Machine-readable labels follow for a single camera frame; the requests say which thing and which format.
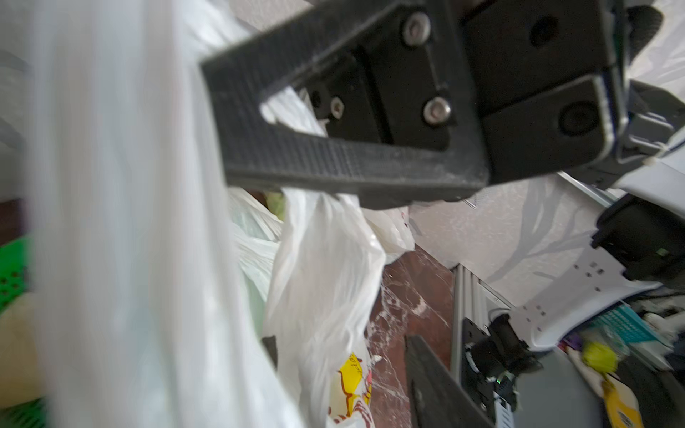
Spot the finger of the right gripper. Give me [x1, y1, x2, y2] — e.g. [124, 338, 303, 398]
[202, 1, 490, 210]

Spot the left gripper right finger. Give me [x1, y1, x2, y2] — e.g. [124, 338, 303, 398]
[404, 335, 493, 428]

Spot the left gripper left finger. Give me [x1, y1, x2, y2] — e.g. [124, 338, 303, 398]
[262, 335, 278, 368]

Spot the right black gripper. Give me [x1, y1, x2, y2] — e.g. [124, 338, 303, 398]
[304, 0, 630, 185]

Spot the white printed plastic bag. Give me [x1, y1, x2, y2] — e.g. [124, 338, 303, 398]
[26, 0, 386, 428]

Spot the green plastic basket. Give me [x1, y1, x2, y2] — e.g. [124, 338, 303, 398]
[1, 236, 47, 428]

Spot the light green plastic bag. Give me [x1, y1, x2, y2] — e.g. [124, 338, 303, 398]
[227, 187, 283, 336]

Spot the white printed bag right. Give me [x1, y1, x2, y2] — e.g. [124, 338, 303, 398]
[328, 206, 415, 427]

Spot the beige pear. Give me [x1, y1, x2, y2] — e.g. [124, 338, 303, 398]
[0, 292, 45, 410]

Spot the aluminium front rail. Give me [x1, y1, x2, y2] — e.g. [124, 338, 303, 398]
[450, 264, 513, 383]

